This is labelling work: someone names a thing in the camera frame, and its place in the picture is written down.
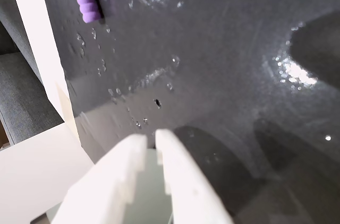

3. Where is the grey fabric sofa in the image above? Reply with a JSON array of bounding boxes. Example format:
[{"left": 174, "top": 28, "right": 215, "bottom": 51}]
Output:
[{"left": 0, "top": 0, "right": 64, "bottom": 145}]

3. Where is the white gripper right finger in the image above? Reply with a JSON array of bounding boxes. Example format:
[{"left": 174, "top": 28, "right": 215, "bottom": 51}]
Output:
[{"left": 155, "top": 128, "right": 235, "bottom": 224}]

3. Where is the black glossy table mat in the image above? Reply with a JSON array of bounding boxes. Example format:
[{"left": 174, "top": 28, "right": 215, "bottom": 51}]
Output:
[{"left": 37, "top": 0, "right": 340, "bottom": 224}]

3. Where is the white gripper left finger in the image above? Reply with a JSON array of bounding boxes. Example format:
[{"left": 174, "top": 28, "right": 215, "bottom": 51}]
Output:
[{"left": 50, "top": 134, "right": 148, "bottom": 224}]

